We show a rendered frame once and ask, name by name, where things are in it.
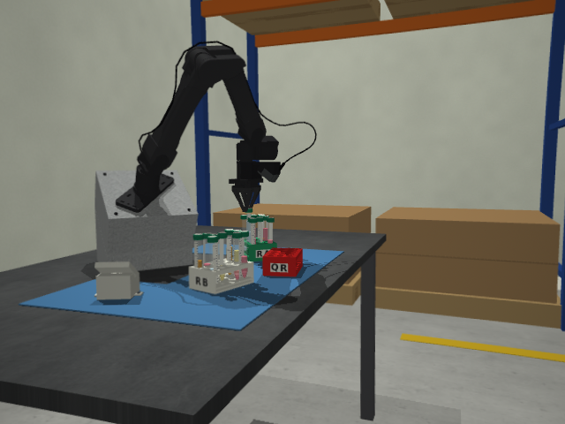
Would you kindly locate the white test tube rack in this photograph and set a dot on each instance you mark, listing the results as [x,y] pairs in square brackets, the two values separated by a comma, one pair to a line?
[203,279]

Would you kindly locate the blue bench mat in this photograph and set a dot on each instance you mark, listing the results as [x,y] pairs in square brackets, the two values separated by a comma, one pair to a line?
[176,302]

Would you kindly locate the red rack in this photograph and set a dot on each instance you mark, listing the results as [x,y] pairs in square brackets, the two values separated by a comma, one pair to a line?
[276,262]

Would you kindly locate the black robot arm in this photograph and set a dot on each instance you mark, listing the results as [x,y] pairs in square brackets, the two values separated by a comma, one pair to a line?
[160,148]

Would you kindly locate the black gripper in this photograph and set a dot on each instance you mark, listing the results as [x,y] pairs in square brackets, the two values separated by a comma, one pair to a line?
[245,186]

